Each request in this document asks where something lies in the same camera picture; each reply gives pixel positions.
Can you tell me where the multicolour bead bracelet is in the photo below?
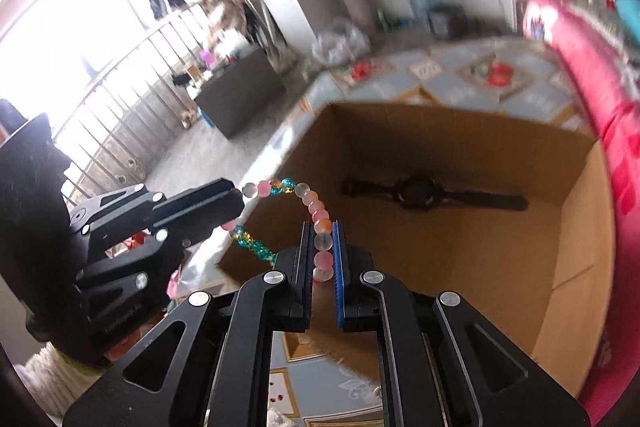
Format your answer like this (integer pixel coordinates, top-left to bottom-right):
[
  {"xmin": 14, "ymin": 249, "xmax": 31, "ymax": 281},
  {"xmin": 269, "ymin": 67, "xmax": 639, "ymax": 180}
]
[{"xmin": 219, "ymin": 176, "xmax": 336, "ymax": 284}]

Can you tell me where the left hand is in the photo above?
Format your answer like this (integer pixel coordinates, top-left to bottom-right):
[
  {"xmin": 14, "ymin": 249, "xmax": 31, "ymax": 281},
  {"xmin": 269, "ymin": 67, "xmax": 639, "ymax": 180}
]
[{"xmin": 106, "ymin": 329, "xmax": 142, "ymax": 362}]

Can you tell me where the white fluffy towel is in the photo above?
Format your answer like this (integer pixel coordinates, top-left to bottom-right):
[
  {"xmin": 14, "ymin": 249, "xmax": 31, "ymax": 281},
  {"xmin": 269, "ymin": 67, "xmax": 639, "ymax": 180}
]
[{"xmin": 14, "ymin": 343, "xmax": 105, "ymax": 419}]

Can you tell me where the dark grey cabinet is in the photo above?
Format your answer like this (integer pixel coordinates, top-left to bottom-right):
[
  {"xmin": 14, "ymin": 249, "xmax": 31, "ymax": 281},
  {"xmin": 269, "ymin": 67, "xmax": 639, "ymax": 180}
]
[{"xmin": 194, "ymin": 46, "xmax": 285, "ymax": 139}]

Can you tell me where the black wrist watch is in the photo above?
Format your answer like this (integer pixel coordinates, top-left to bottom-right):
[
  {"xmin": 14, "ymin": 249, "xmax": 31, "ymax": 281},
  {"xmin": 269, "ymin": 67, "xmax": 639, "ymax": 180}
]
[{"xmin": 342, "ymin": 176, "xmax": 529, "ymax": 211}]

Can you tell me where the brown cardboard box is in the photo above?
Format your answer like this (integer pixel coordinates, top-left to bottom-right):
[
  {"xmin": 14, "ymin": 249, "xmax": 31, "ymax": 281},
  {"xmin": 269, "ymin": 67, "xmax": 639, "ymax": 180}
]
[{"xmin": 245, "ymin": 103, "xmax": 615, "ymax": 395}]

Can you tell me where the pink floral blanket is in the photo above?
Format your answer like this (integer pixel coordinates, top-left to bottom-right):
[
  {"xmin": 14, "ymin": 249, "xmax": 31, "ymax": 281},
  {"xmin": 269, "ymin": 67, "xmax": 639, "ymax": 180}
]
[{"xmin": 519, "ymin": 0, "xmax": 640, "ymax": 425}]

